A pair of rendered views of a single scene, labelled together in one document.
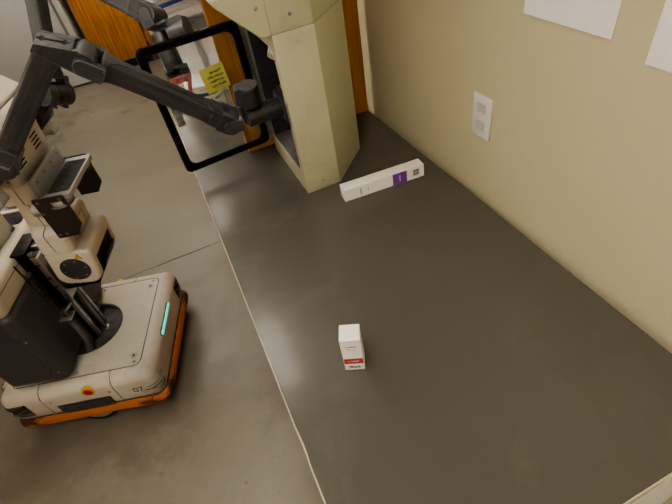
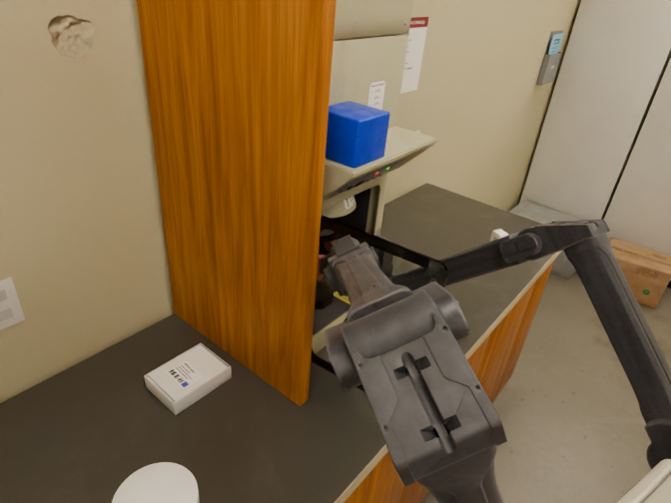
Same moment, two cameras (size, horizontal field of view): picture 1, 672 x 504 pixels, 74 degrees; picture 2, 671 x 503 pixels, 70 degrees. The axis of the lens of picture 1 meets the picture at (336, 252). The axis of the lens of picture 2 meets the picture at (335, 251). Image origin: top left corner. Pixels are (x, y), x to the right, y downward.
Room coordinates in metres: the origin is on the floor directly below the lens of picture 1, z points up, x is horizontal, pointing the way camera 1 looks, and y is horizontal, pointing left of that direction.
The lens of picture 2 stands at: (1.92, 0.89, 1.84)
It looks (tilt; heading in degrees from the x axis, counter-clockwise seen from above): 31 degrees down; 233
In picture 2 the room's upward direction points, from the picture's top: 5 degrees clockwise
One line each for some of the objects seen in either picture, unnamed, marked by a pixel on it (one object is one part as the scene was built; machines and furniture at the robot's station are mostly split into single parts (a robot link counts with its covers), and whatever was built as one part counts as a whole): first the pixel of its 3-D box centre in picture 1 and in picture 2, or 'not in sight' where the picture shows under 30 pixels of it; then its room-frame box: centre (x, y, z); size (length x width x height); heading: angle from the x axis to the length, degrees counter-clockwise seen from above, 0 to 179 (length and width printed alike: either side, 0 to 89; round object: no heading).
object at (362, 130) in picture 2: not in sight; (351, 133); (1.37, 0.17, 1.56); 0.10 x 0.10 x 0.09; 16
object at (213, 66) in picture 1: (210, 101); (363, 317); (1.37, 0.29, 1.19); 0.30 x 0.01 x 0.40; 111
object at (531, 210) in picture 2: not in sight; (547, 239); (-1.29, -0.73, 0.17); 0.60 x 0.42 x 0.33; 104
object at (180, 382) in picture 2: not in sight; (189, 376); (1.69, 0.05, 0.96); 0.16 x 0.12 x 0.04; 15
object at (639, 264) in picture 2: not in sight; (632, 271); (-1.49, -0.17, 0.14); 0.41 x 0.33 x 0.29; 113
